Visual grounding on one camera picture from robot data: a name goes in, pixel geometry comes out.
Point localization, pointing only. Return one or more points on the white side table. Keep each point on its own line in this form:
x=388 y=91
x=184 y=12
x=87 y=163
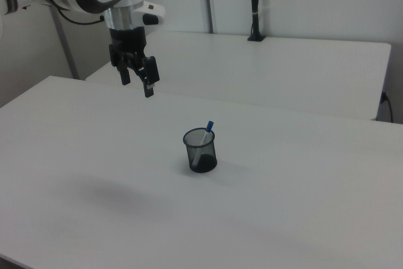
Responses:
x=252 y=70

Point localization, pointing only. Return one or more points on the black mesh pen cup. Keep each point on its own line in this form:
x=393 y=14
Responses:
x=206 y=162

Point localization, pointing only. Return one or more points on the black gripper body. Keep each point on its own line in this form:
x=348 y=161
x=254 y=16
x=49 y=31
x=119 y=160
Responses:
x=127 y=40

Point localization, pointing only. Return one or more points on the white marker with blue cap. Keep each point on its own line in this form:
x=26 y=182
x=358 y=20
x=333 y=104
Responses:
x=208 y=128

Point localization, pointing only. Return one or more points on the bulky black gripper finger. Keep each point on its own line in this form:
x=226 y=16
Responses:
x=150 y=72

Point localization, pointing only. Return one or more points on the slim black gripper finger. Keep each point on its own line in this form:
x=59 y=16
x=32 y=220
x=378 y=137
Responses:
x=125 y=72

